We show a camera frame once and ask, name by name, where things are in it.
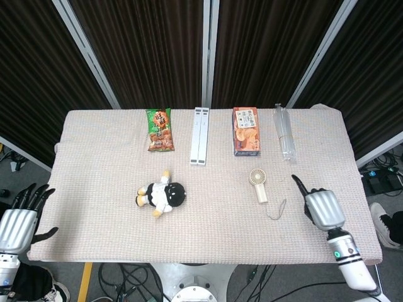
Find green snack bag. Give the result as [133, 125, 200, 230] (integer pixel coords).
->
[145, 108, 176, 153]

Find beige waffle tablecloth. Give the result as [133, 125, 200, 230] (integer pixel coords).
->
[26, 105, 383, 266]

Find grey partition post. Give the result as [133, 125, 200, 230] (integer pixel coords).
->
[52, 0, 122, 110]
[286, 0, 358, 109]
[201, 0, 220, 108]

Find black white plush doll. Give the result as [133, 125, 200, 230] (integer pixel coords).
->
[135, 170, 187, 218]

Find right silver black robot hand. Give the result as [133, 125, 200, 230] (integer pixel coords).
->
[290, 174, 346, 232]

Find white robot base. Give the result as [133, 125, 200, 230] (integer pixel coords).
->
[150, 262, 237, 302]

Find orange chip box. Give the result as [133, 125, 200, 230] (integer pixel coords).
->
[232, 106, 263, 157]

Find black floor cables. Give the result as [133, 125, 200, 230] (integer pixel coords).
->
[98, 263, 164, 302]

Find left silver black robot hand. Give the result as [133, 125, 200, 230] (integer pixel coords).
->
[0, 182, 59, 254]

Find white handheld fan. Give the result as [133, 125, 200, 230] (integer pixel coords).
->
[249, 169, 270, 205]

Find white long flat box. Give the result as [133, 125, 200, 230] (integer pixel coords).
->
[189, 107, 210, 166]

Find yellow floor tape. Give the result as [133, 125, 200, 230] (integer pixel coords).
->
[77, 262, 94, 302]

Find clear plastic tube package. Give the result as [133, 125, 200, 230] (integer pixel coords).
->
[273, 103, 297, 163]

